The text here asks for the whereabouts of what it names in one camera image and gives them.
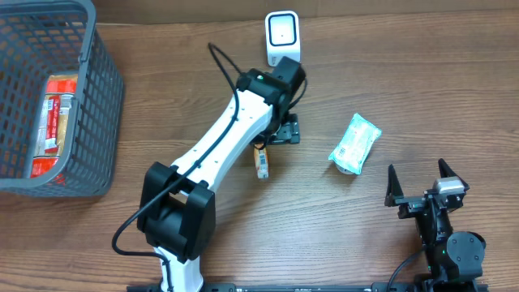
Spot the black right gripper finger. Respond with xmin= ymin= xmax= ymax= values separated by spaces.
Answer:
xmin=384 ymin=165 xmax=404 ymax=207
xmin=438 ymin=158 xmax=470 ymax=191

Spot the small orange white box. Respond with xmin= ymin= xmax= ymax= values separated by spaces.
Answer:
xmin=254 ymin=148 xmax=269 ymax=179

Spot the teal wet wipes pack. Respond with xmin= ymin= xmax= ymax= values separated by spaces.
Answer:
xmin=328 ymin=113 xmax=382 ymax=175

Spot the orange noodle packet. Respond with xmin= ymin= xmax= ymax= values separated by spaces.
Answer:
xmin=31 ymin=74 xmax=78 ymax=178

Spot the green lid white jar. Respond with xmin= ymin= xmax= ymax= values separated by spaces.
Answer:
xmin=336 ymin=164 xmax=355 ymax=175

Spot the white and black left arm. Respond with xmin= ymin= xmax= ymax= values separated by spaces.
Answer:
xmin=137 ymin=57 xmax=306 ymax=291

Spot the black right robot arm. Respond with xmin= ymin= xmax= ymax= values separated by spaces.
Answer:
xmin=384 ymin=159 xmax=487 ymax=291

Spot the white barcode scanner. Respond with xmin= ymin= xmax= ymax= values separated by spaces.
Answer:
xmin=264 ymin=11 xmax=302 ymax=67

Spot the grey plastic mesh basket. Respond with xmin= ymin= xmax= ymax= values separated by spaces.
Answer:
xmin=1 ymin=0 xmax=125 ymax=197

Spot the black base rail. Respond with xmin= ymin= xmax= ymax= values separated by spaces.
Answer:
xmin=127 ymin=282 xmax=490 ymax=292

